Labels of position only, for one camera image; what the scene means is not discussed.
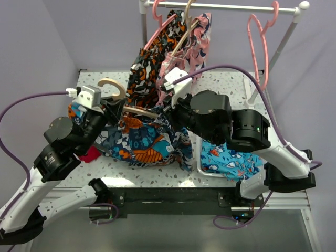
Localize white clothes rack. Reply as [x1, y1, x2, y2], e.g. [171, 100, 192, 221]
[139, 0, 310, 106]

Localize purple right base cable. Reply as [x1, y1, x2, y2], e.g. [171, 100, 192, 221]
[213, 190, 274, 230]

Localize red folded cloth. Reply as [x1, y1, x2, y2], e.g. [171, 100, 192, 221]
[78, 146, 101, 163]

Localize white plastic basket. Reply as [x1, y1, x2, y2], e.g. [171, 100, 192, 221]
[194, 136, 263, 182]

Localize wooden hanger with shorts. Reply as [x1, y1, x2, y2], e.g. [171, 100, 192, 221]
[171, 0, 200, 57]

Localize pink patterned shorts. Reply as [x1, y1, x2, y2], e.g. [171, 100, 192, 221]
[156, 13, 212, 106]

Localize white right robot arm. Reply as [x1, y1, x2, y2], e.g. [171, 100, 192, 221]
[163, 90, 316, 206]

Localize pink hanger left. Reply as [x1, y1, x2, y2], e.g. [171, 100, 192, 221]
[143, 0, 176, 50]

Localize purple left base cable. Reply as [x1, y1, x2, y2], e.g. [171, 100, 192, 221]
[89, 202, 120, 225]

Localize blue orange patterned shorts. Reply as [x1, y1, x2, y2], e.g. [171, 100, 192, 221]
[68, 102, 194, 172]

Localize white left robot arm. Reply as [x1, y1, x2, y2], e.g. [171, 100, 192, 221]
[1, 100, 125, 245]

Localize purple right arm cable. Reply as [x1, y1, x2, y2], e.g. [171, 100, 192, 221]
[167, 64, 323, 171]

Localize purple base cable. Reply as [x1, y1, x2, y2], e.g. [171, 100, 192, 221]
[89, 202, 120, 225]
[213, 190, 274, 230]

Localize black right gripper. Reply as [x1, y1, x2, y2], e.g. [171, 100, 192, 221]
[160, 87, 220, 144]

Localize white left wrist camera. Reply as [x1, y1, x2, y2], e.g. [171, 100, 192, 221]
[66, 85, 103, 115]

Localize black orange camouflage shorts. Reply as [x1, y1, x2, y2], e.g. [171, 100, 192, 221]
[126, 10, 187, 108]

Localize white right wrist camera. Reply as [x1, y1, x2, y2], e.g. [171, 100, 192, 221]
[161, 67, 193, 109]

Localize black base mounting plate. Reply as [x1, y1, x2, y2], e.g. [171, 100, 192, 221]
[95, 187, 264, 218]

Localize empty pink hanger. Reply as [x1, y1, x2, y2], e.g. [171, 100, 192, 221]
[247, 1, 279, 91]

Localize light blue shark shorts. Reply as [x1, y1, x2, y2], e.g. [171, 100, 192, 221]
[199, 139, 265, 182]

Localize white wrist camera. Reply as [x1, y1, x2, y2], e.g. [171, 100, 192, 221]
[161, 67, 193, 109]
[66, 85, 103, 115]

